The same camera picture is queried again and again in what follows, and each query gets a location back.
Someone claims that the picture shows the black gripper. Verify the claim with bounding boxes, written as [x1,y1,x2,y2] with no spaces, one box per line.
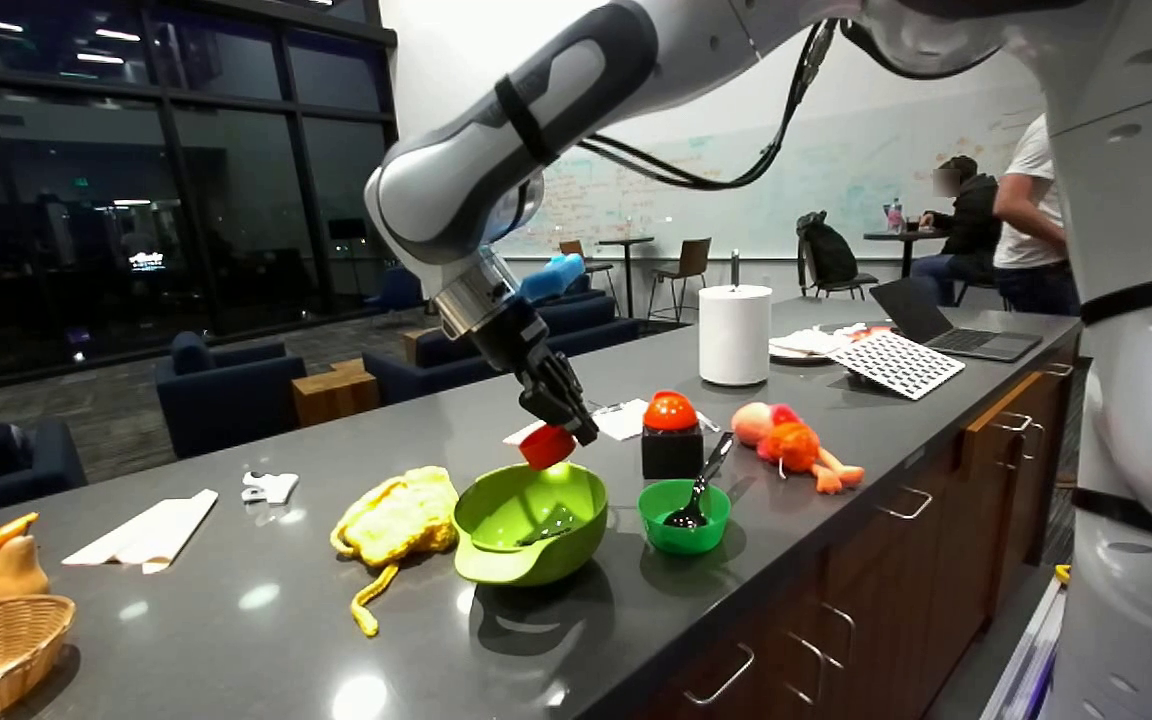
[470,292,603,453]

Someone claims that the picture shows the red tomato toy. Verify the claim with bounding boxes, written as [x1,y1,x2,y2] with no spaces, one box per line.
[516,421,580,473]

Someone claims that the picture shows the lime green bowl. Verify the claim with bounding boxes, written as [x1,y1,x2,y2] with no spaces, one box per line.
[446,455,613,590]

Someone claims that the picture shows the yellow banana peel toy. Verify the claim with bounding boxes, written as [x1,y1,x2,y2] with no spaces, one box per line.
[325,458,465,638]

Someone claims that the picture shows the small dark green bowl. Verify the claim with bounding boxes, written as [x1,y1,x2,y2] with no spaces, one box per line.
[636,476,737,561]

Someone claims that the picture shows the long navy sofa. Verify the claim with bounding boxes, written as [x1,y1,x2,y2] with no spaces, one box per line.
[365,283,622,405]

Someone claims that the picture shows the red glossy dome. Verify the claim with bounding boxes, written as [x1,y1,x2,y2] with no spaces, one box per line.
[641,389,702,441]

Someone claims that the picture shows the black square box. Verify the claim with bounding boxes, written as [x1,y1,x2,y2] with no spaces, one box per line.
[636,426,709,485]

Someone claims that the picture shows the black plastic spoon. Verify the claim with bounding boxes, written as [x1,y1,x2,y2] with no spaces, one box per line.
[663,426,737,533]

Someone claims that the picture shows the wooden chair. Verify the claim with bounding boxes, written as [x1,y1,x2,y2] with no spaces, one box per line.
[557,234,616,292]

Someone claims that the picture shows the small round standing table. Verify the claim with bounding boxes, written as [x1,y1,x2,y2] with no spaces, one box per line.
[596,232,660,319]

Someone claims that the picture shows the white paper towel roll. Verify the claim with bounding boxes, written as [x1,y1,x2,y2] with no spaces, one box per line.
[695,278,777,393]

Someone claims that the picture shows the wooden box side table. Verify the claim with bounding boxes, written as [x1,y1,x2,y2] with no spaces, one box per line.
[287,356,384,426]

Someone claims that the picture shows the orange pink plush toy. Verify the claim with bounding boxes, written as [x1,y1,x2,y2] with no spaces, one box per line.
[727,395,867,499]

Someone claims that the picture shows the white plate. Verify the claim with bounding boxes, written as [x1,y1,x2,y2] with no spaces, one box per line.
[763,319,861,368]

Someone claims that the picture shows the crumpled white wrapper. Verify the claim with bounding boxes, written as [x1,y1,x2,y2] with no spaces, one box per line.
[236,462,302,512]

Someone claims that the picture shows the black backpack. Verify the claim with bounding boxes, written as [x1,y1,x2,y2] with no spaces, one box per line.
[791,208,862,296]

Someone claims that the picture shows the white keyboard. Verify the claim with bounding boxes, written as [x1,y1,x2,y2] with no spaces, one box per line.
[829,324,967,405]

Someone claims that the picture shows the navy armchair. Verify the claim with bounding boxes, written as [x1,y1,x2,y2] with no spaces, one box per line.
[150,332,308,458]

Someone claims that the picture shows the wooden counter cabinet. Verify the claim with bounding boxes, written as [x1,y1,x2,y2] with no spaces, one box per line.
[573,315,1087,720]

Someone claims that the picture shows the dark open laptop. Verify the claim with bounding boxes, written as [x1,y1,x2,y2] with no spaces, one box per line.
[867,274,1043,368]

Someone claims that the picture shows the dark cafe table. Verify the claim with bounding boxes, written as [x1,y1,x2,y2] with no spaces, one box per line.
[862,222,948,278]

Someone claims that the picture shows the seated person dark jacket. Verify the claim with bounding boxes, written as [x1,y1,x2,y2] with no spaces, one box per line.
[912,153,1006,307]

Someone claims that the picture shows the standing person white shirt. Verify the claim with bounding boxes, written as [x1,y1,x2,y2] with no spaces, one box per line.
[986,112,1085,319]

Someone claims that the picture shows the white and blue boards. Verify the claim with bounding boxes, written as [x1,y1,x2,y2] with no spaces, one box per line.
[978,562,1071,720]

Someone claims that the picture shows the tan cone shaped object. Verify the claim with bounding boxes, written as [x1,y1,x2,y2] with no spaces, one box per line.
[0,533,52,603]

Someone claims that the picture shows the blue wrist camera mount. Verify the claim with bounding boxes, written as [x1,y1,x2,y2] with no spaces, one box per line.
[513,251,591,307]

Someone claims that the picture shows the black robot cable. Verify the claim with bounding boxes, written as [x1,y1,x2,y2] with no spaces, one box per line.
[580,17,839,190]

